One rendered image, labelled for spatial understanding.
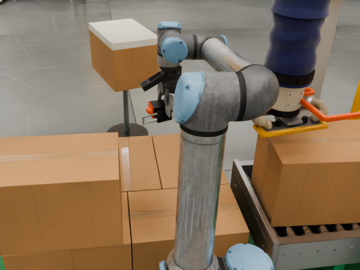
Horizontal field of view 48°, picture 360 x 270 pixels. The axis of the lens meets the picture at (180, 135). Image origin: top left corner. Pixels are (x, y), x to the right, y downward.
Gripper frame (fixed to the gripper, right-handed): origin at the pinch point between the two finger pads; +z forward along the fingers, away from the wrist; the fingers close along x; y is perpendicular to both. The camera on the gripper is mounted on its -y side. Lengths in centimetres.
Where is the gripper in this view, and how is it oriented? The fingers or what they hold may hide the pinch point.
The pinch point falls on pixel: (162, 110)
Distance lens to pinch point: 170.3
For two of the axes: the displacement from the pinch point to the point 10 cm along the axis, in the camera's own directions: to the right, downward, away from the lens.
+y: 9.5, -1.3, 2.8
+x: -3.0, -5.0, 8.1
